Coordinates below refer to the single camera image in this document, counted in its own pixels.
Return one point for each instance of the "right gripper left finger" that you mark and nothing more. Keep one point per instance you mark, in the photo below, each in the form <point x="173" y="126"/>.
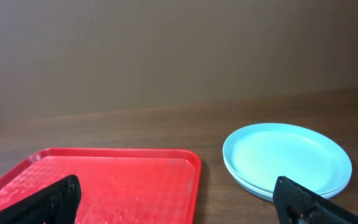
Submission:
<point x="56" y="204"/>

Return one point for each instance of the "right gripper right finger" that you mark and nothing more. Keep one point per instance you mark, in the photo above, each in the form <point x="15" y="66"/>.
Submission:
<point x="296" y="204"/>

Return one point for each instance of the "white round plate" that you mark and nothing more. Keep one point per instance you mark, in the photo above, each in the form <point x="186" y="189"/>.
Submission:
<point x="238" y="179"/>

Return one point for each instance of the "red plastic tray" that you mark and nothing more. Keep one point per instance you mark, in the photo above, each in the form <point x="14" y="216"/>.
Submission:
<point x="117" y="185"/>

